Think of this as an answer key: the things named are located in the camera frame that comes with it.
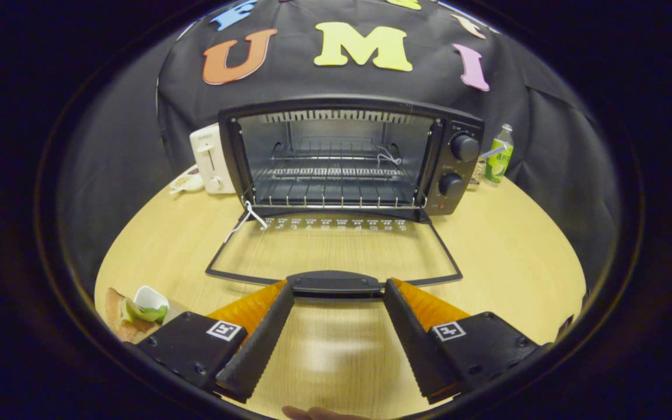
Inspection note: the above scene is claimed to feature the small white bowl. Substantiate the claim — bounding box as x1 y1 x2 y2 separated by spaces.
133 285 170 311

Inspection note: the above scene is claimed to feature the white pop-up toaster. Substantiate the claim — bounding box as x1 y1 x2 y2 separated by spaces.
189 124 236 194

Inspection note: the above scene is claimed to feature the sandwich with lettuce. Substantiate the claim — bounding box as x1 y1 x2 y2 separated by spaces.
104 287 188 344

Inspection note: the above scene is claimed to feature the metal oven wire rack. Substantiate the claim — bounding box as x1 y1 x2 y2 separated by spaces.
246 166 427 209

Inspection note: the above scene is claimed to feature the black toaster oven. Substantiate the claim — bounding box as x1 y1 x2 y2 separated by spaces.
206 95 485 299

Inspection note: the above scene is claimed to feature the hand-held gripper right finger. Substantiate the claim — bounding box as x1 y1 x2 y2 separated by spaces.
383 278 550 404

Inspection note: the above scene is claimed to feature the clear glass with striped straw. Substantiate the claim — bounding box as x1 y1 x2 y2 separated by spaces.
469 146 506 187

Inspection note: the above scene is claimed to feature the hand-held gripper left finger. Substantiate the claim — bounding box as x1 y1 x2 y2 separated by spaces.
135 280 296 403

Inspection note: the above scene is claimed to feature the green drink bottle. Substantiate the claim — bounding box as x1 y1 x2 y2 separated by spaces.
484 123 515 187

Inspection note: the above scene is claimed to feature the small white snack dish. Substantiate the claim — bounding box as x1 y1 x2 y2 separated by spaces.
169 165 204 194

